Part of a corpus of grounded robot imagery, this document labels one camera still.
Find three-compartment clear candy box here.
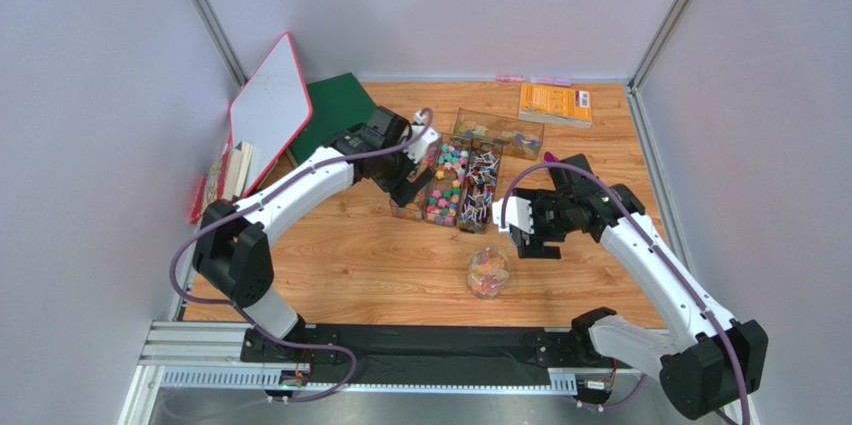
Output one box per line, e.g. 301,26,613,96
389,135,503,234

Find single clear candy box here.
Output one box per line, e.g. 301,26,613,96
454,109,544,160

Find clear plastic jar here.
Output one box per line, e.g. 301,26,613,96
466,247,510,299

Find purple plastic scoop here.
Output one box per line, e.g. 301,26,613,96
543,152,560,170

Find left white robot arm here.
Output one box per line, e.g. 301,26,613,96
179,107,440,339

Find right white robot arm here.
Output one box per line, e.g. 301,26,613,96
492,154,769,424

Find green binder folder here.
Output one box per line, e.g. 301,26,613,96
285,73,377,166

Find orange book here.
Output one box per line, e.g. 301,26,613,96
518,83,593,128

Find red-framed whiteboard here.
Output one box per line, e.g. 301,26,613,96
229,32,313,196

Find stack of books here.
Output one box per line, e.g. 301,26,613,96
189,141,254,224

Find black base mat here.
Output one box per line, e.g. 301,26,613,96
240,324,617,386

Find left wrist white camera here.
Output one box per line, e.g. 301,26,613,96
405,108,442,165

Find wrist white camera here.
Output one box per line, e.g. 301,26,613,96
491,196,535,235
405,108,442,165

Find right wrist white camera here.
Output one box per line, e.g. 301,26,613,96
491,196,535,235

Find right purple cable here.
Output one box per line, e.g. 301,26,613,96
500,161,753,425

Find purple cable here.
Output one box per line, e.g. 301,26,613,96
500,161,753,425
168,106,435,404

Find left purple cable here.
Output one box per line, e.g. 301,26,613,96
168,106,435,404

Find aluminium rail frame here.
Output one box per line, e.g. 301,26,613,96
116,281,760,425

